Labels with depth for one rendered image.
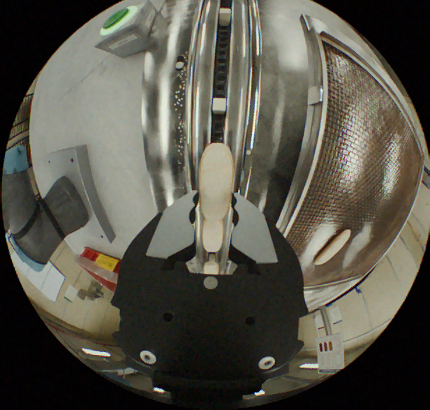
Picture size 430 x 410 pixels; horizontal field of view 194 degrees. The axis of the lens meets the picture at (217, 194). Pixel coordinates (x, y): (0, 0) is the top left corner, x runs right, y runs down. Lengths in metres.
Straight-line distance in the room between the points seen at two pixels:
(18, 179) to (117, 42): 0.25
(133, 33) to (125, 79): 0.09
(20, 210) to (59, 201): 0.12
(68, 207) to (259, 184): 0.40
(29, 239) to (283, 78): 0.50
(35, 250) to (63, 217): 0.11
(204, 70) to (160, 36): 0.08
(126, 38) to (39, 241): 0.36
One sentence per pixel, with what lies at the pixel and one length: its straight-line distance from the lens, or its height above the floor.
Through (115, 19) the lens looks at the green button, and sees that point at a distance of 0.23.
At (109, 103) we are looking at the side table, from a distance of 0.27.
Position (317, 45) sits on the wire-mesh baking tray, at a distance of 0.18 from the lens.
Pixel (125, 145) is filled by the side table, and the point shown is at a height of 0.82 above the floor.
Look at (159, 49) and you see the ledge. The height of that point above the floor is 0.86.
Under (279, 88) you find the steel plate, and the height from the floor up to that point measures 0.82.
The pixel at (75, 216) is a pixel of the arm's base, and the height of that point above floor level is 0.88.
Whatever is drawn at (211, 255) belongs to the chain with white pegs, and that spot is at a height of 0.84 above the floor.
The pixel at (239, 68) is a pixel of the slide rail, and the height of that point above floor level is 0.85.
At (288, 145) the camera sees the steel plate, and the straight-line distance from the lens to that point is 0.21.
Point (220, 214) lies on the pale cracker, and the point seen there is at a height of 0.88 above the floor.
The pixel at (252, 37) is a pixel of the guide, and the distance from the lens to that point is 0.19.
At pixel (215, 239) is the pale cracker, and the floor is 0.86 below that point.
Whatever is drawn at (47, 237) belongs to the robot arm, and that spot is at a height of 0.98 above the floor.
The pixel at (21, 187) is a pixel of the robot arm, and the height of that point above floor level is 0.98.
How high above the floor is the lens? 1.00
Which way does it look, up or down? 60 degrees down
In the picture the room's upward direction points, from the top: 179 degrees counter-clockwise
